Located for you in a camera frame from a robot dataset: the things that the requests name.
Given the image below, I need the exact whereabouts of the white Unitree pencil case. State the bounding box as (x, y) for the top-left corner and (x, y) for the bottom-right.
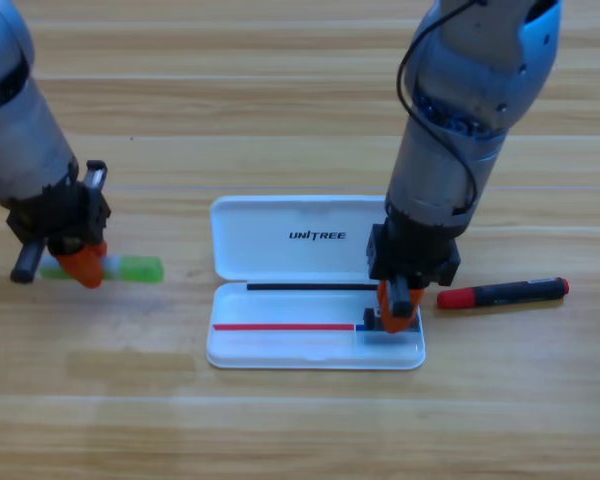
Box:
(205, 194), (426, 371)

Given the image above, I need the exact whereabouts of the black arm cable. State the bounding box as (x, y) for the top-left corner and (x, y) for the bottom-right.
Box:
(396, 0), (489, 216)

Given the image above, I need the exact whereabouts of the red black whiteboard marker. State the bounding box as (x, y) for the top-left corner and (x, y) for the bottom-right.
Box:
(436, 277), (570, 310)

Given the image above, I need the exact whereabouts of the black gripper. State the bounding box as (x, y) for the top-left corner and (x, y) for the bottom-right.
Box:
(5, 159), (112, 290)
(367, 204), (462, 334)

